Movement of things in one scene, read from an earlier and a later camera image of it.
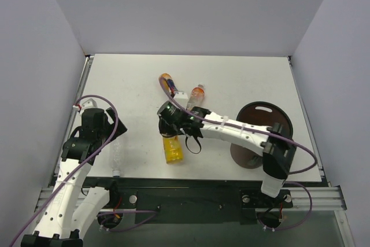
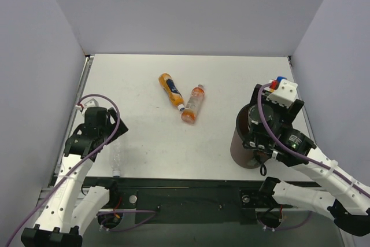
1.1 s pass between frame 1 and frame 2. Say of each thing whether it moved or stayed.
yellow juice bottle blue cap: moved
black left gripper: stayed
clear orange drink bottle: stayed
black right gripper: moved
